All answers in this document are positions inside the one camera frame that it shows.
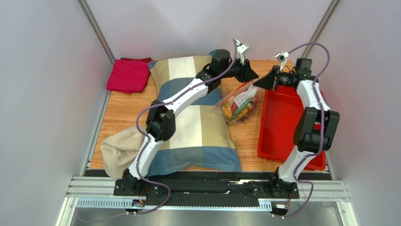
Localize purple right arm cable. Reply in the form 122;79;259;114
271;42;331;219

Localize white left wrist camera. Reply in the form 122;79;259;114
234;39;251;65

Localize beige fabric hat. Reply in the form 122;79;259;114
100;126;145;179

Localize clear zip top bag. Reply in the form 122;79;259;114
211;80;259;124

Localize aluminium frame rail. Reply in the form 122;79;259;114
57;170;357;226

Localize red plastic tray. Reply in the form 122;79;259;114
257;84;327;171

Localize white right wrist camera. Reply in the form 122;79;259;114
275;51;289;71

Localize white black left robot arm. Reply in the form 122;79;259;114
122;45;258;192

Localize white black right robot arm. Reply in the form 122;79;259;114
254;58;340;190

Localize yellow fake bell pepper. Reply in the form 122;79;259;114
221;103;233;120

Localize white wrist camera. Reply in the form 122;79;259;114
275;51;289;71
234;39;251;65

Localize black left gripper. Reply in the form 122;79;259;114
220;56;259;84

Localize striped blue beige pillow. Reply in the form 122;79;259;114
147;50;242;177

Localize red folded cloth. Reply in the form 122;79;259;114
106;57;152;94

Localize green fake chili pepper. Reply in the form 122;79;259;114
230;105;249;121

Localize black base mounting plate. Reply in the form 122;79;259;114
113;179;300;199

